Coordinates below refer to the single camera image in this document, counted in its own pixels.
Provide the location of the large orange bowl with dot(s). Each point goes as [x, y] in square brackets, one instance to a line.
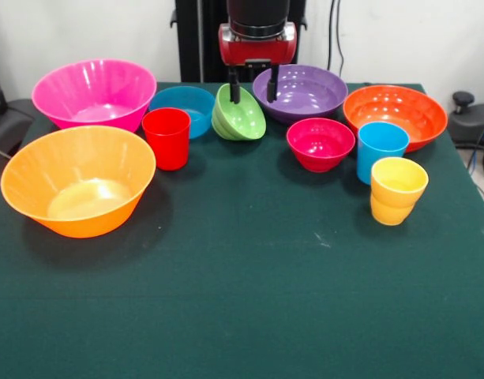
[77, 177]

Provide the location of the black pedestal foot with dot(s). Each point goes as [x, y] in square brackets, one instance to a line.
[470, 118]
[8, 122]

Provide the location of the blue bowl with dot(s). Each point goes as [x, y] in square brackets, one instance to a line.
[186, 102]

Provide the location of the purple bowl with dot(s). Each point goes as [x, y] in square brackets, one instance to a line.
[308, 92]

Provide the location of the dark green tablecloth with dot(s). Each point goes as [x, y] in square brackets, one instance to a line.
[241, 296]

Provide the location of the red-orange bowl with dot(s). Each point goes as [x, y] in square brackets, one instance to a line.
[395, 114]

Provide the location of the green bowl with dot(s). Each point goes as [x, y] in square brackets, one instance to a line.
[241, 120]

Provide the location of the red cup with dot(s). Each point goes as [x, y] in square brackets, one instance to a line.
[166, 142]

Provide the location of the small crimson bowl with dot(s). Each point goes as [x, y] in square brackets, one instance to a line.
[320, 144]

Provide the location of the large pink bowl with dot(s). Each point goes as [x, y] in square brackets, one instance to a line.
[95, 91]

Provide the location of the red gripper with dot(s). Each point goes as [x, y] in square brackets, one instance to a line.
[257, 51]

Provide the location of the yellow cup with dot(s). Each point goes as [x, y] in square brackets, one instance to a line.
[397, 193]

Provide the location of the blue cup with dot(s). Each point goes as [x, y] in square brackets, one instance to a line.
[380, 154]

